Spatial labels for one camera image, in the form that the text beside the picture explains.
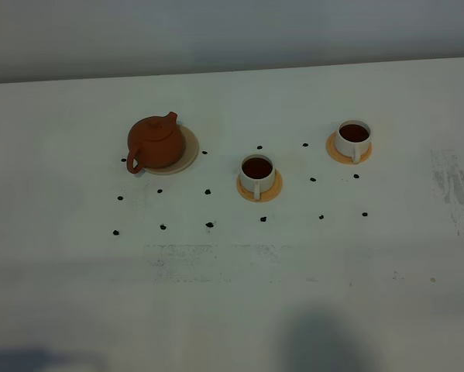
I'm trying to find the brown clay teapot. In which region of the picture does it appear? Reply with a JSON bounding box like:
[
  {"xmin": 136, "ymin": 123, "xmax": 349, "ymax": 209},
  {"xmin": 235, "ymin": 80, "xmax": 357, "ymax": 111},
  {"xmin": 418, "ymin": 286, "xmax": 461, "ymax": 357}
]
[{"xmin": 126, "ymin": 112, "xmax": 184, "ymax": 174}]

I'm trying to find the white teacup near teapot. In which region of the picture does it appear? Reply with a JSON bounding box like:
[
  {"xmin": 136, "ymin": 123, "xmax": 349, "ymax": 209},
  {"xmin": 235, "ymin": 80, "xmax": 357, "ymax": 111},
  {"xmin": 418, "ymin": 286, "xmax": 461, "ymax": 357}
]
[{"xmin": 239, "ymin": 154, "xmax": 276, "ymax": 201}]

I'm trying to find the orange saucer near teapot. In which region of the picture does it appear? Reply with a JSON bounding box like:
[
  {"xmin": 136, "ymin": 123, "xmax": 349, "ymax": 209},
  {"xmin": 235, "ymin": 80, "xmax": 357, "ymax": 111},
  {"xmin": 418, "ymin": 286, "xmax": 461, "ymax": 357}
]
[{"xmin": 236, "ymin": 170, "xmax": 283, "ymax": 203}]

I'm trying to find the beige round teapot coaster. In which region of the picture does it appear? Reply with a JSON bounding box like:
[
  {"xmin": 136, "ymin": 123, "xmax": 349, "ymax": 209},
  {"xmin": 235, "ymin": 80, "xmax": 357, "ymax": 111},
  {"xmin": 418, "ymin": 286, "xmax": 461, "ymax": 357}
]
[{"xmin": 144, "ymin": 125, "xmax": 200, "ymax": 176}]

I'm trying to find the orange saucer far right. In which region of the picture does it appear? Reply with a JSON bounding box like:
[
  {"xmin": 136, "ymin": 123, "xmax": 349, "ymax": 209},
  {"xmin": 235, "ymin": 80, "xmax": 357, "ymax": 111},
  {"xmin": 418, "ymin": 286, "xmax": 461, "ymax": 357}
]
[{"xmin": 325, "ymin": 132, "xmax": 373, "ymax": 165}]

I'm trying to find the white teacup far right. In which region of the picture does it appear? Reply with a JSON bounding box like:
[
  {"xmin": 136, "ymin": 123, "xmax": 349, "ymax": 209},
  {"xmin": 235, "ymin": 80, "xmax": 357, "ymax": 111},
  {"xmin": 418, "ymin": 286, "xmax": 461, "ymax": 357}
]
[{"xmin": 335, "ymin": 119, "xmax": 372, "ymax": 164}]

